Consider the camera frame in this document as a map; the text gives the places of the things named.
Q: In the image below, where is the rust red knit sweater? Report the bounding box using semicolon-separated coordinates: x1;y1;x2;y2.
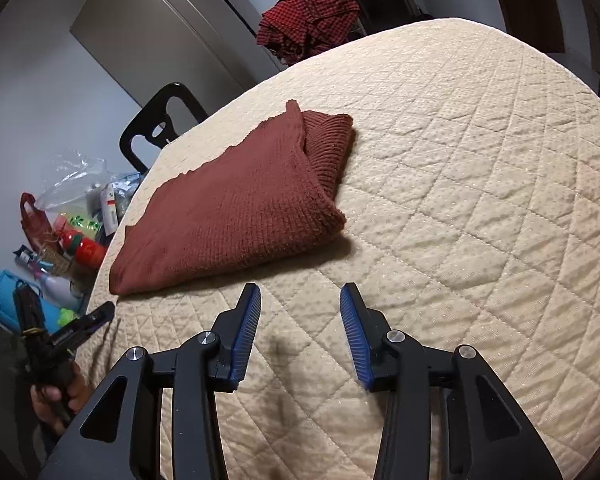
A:
109;100;353;296

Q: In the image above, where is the person left hand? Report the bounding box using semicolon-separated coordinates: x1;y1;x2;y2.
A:
30;362;93;436

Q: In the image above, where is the green frog container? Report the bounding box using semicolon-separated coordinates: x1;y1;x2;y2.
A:
57;309;80;327

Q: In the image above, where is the white spray bottle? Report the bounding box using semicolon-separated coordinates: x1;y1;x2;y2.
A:
14;245;83;312

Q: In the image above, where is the blue thermos jug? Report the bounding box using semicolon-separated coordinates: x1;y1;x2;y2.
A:
0;271;61;334

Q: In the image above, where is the red reindeer thermos bottle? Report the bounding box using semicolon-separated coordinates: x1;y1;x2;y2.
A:
54;216;106;271

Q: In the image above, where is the red gift bag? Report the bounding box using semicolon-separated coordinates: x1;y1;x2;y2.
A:
19;193;62;255

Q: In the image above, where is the pink green snack packet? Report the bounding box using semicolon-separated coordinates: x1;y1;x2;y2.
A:
64;212;102;240

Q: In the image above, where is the white medicine box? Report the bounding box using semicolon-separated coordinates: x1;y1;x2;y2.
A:
99;183;119;236

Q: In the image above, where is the clear plastic bag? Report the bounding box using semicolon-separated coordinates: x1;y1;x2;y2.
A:
35;150;112;214

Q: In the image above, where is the beige quilted table cover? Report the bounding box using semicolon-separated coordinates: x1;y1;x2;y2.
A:
78;18;600;479

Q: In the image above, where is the black chair behind table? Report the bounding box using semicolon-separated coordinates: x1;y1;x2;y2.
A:
119;82;209;174

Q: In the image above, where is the grey refrigerator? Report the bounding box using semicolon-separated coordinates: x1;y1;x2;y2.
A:
71;0;282;114

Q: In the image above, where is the red black checkered cloth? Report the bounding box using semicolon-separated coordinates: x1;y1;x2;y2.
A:
256;0;360;66

